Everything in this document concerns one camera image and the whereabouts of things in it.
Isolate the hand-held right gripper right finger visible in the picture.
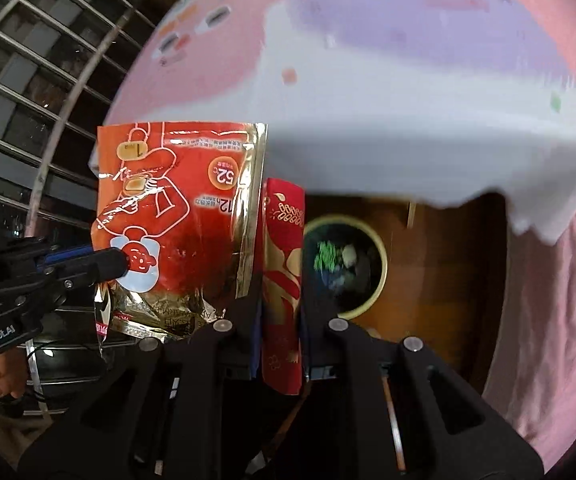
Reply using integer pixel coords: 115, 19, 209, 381
299, 304, 545, 480

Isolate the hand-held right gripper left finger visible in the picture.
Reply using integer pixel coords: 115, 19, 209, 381
18, 291, 265, 480

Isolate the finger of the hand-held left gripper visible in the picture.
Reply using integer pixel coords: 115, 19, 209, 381
0, 237, 95, 277
38, 246, 132, 306

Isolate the red and gold packet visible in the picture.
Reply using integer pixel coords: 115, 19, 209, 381
260, 177, 307, 397

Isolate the blue bin with cream rim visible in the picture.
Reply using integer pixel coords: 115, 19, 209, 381
302, 215, 389, 320

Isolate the green wrapper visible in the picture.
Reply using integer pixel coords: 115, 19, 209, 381
314, 241, 342, 272

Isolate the orange foil pouch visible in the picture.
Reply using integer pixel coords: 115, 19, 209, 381
89, 121, 269, 357

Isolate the person's left hand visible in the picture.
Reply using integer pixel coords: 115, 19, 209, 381
0, 352, 33, 402

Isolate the metal window grille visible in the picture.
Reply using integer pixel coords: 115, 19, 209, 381
0, 0, 181, 243

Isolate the pink fleece blanket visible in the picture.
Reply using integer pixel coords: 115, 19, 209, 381
482, 0, 576, 472

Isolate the cartoon printed tablecloth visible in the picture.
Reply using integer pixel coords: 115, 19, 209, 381
90, 0, 576, 247

